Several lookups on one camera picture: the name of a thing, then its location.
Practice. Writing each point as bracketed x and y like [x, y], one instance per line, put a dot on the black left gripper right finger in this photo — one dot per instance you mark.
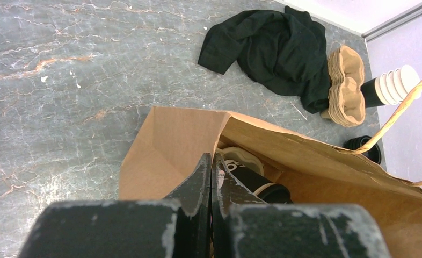
[245, 226]

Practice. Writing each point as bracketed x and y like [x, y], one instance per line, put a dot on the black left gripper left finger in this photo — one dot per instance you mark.
[175, 226]

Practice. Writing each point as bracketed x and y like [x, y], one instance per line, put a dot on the brown paper bag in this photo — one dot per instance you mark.
[172, 139]

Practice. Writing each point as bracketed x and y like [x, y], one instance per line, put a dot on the stack of white paper cups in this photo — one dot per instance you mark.
[390, 88]

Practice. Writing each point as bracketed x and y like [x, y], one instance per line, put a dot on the brown cardboard cup carrier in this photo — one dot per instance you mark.
[346, 100]

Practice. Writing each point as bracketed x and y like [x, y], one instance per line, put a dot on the black cloth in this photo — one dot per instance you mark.
[284, 51]

